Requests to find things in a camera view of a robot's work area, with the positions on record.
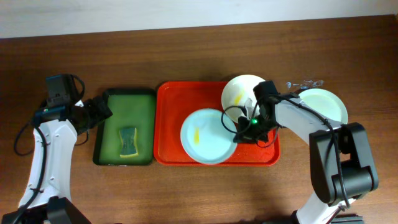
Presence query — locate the yellow green sponge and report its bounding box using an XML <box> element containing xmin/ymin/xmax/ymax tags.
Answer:
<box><xmin>119</xmin><ymin>127</ymin><xmax>139</xmax><ymax>158</ymax></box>

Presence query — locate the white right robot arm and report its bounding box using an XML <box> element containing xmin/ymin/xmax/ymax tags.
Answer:
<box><xmin>234</xmin><ymin>93</ymin><xmax>379</xmax><ymax>223</ymax></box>

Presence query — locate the light blue plate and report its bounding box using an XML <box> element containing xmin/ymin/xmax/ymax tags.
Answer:
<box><xmin>180</xmin><ymin>108</ymin><xmax>238</xmax><ymax>165</ymax></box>

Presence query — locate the pale green plate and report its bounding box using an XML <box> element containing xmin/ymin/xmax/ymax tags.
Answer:
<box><xmin>298</xmin><ymin>88</ymin><xmax>348</xmax><ymax>124</ymax></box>

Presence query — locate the green plastic tray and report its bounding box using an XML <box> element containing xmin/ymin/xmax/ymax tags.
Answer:
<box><xmin>93</xmin><ymin>88</ymin><xmax>156</xmax><ymax>166</ymax></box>

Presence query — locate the cream white plate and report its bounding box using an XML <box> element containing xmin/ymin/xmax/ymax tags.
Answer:
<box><xmin>221</xmin><ymin>75</ymin><xmax>265</xmax><ymax>118</ymax></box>

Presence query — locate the red plastic tray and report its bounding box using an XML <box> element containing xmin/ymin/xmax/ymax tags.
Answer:
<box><xmin>154</xmin><ymin>81</ymin><xmax>280</xmax><ymax>167</ymax></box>

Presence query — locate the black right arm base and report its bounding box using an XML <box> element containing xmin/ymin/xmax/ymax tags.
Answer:
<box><xmin>330</xmin><ymin>215</ymin><xmax>365</xmax><ymax>224</ymax></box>

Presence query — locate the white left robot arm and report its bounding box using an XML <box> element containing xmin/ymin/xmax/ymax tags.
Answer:
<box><xmin>1</xmin><ymin>96</ymin><xmax>112</xmax><ymax>223</ymax></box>

